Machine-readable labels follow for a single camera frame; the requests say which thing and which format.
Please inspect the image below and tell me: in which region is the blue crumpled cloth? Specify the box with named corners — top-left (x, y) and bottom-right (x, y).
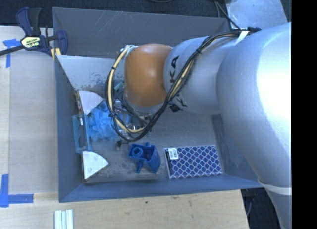
top-left (88, 101), bottom-right (120, 142)

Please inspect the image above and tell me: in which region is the blue plastic spray nozzle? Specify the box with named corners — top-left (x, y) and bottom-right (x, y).
top-left (127, 141), bottom-right (161, 174)

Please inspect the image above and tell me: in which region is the white quarter-round piece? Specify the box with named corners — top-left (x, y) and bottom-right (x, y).
top-left (82, 150), bottom-right (110, 180)
top-left (77, 90), bottom-right (106, 116)

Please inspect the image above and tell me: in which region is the clear blue plastic package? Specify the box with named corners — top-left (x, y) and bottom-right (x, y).
top-left (72, 113), bottom-right (93, 154)

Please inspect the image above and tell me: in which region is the blue patterned flat box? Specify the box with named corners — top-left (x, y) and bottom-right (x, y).
top-left (163, 145), bottom-right (224, 180)

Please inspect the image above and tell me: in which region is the grey metal bin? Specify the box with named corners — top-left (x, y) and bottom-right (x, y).
top-left (51, 6), bottom-right (264, 203)

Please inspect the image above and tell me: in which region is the pale wood flat board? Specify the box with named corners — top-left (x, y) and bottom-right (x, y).
top-left (8, 49), bottom-right (60, 195)

